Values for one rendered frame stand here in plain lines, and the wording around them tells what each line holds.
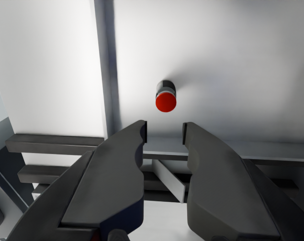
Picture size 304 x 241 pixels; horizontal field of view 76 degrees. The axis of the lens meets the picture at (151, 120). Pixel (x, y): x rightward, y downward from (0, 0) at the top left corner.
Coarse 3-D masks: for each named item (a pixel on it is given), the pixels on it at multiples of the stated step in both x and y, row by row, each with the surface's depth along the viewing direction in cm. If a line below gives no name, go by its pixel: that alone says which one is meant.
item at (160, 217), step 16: (32, 192) 28; (144, 192) 28; (160, 192) 28; (144, 208) 33; (160, 208) 32; (176, 208) 32; (144, 224) 34; (160, 224) 34; (176, 224) 34; (144, 240) 37; (160, 240) 36; (176, 240) 36; (192, 240) 36
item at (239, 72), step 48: (96, 0) 17; (144, 0) 19; (192, 0) 19; (240, 0) 18; (288, 0) 18; (96, 48) 18; (144, 48) 21; (192, 48) 21; (240, 48) 20; (288, 48) 20; (144, 96) 23; (192, 96) 23; (240, 96) 23; (288, 96) 22; (144, 144) 24; (240, 144) 25; (288, 144) 25
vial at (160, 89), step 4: (168, 80) 22; (160, 84) 21; (156, 88) 22; (160, 88) 20; (164, 88) 19; (168, 88) 19; (156, 92) 20; (160, 92) 19; (172, 92) 19; (156, 96) 20; (176, 96) 20
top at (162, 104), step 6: (162, 96) 18; (168, 96) 18; (174, 96) 18; (156, 102) 19; (162, 102) 19; (168, 102) 19; (174, 102) 19; (162, 108) 19; (168, 108) 19; (174, 108) 19
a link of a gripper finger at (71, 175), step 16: (80, 160) 9; (64, 176) 8; (80, 176) 8; (48, 192) 7; (64, 192) 7; (32, 208) 7; (48, 208) 7; (64, 208) 7; (16, 224) 6; (32, 224) 6; (48, 224) 6; (16, 240) 6; (32, 240) 6; (48, 240) 6; (64, 240) 6; (80, 240) 6; (96, 240) 6
